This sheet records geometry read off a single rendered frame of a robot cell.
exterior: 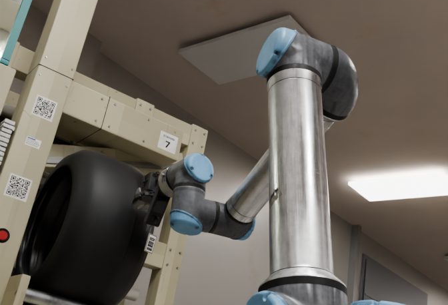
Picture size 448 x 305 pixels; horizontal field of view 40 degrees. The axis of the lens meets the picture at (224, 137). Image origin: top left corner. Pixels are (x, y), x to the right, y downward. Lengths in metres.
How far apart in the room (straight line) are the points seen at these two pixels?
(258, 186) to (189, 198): 0.20
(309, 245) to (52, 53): 1.42
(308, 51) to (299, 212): 0.38
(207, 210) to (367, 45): 3.78
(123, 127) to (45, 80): 0.50
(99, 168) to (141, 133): 0.61
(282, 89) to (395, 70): 4.39
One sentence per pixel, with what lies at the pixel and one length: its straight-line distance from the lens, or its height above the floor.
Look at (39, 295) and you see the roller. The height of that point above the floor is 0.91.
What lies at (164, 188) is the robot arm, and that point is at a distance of 1.79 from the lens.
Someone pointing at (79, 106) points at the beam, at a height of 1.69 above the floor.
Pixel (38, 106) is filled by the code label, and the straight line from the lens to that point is 2.16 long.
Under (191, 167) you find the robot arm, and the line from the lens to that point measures 1.68.
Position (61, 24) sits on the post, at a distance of 2.31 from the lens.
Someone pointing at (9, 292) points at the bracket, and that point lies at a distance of 1.99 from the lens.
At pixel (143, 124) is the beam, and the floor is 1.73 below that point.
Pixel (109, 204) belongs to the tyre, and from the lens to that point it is 1.97.
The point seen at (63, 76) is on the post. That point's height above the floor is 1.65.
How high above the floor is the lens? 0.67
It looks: 24 degrees up
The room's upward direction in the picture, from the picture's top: 11 degrees clockwise
